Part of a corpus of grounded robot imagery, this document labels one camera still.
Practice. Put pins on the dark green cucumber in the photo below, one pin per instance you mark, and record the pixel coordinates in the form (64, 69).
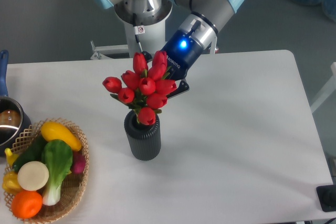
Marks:
(32, 153)

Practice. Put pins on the white furniture frame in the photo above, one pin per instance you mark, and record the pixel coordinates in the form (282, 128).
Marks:
(324, 92)

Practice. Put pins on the red tulip bouquet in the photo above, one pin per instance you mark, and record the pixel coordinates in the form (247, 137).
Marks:
(143, 89)

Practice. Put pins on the orange fruit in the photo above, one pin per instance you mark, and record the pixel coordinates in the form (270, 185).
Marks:
(26, 204)

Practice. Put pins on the small yellow gourd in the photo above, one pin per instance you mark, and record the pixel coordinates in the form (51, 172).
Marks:
(10, 156)

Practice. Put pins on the purple red radish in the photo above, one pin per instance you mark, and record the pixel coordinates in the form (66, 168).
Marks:
(78, 163)

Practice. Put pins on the yellow bell pepper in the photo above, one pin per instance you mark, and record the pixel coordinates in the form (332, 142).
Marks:
(10, 183)

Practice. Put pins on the yellow squash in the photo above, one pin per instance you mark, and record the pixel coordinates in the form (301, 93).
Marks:
(56, 131)

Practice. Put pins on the blue handled saucepan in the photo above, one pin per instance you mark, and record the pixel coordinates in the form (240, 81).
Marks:
(13, 118)

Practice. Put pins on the green bok choy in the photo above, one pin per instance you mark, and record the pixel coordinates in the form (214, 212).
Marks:
(57, 156)

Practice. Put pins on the dark grey ribbed vase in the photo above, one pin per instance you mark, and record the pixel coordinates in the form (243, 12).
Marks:
(144, 140)

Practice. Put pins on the woven wicker basket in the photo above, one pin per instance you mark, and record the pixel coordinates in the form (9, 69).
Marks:
(74, 185)

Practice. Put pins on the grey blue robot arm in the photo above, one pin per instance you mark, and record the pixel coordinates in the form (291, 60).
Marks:
(182, 28)

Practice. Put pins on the cream round disc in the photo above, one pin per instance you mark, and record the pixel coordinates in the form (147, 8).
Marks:
(33, 176)

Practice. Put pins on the black device at edge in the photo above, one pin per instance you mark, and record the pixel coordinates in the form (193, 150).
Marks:
(326, 196)

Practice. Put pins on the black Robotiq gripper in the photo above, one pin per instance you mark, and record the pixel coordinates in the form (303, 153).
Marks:
(182, 52)

